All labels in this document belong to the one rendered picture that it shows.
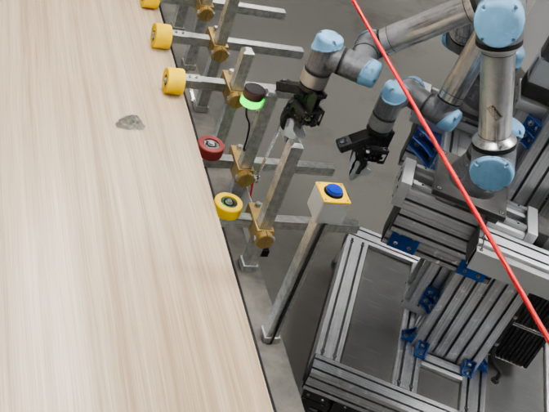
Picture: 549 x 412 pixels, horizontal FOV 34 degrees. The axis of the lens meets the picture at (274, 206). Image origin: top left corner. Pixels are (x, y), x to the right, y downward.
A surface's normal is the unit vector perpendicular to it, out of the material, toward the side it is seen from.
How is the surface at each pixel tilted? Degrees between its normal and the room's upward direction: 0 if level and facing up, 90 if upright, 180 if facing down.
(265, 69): 0
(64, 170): 0
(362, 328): 0
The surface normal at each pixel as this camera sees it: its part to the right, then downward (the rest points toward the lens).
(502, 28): -0.28, 0.43
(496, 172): -0.26, 0.66
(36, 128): 0.29, -0.73
